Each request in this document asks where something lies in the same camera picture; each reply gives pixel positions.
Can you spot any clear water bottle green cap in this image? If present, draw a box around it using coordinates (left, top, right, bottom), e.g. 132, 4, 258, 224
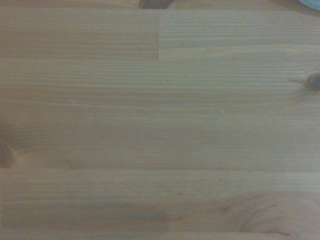
298, 0, 320, 11

